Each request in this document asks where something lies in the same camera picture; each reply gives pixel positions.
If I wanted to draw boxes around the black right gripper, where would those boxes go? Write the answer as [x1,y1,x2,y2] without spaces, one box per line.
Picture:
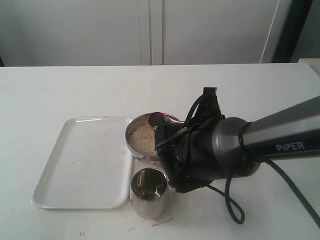
[154,119,229,193]

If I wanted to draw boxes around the brown wooden spoon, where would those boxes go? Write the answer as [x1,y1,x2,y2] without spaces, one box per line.
[147,112,184,127]

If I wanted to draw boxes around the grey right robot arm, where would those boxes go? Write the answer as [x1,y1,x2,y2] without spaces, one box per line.
[153,94,320,193]

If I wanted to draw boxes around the steel bowl of rice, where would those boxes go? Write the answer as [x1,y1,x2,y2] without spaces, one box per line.
[124,112,186,162]

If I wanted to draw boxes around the steel cup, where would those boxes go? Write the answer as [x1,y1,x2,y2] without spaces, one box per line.
[130,167,169,219]

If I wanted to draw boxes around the white rectangular tray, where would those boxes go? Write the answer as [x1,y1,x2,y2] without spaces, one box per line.
[31,116,133,210]

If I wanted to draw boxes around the white cabinet doors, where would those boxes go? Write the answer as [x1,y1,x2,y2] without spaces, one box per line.
[0,0,279,67]

